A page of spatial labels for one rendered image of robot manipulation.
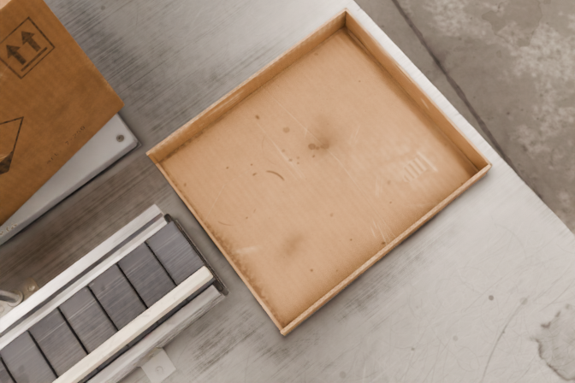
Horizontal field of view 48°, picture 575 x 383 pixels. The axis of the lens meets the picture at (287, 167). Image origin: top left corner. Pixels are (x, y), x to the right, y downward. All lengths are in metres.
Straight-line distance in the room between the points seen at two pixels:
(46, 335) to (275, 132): 0.34
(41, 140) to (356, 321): 0.40
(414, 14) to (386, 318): 1.20
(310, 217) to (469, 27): 1.16
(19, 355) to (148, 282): 0.15
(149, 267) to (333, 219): 0.22
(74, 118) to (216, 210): 0.19
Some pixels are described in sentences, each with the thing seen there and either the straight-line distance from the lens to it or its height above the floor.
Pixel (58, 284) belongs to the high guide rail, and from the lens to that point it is 0.67.
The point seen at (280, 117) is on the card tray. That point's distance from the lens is 0.80.
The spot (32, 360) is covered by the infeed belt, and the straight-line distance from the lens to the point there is 0.77.
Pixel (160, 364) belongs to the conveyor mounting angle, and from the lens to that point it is 0.77.
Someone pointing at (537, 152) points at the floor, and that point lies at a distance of 1.74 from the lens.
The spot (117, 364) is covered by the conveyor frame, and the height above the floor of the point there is 0.88.
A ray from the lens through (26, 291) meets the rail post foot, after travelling 0.83.
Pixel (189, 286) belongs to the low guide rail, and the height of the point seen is 0.92.
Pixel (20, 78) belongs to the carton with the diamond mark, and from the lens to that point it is 0.67.
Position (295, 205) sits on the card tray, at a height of 0.83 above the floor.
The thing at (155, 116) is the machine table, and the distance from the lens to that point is 0.83.
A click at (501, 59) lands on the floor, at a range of 1.81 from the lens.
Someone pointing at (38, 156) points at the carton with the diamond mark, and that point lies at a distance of 0.77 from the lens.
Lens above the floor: 1.58
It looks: 73 degrees down
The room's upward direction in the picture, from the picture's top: 11 degrees counter-clockwise
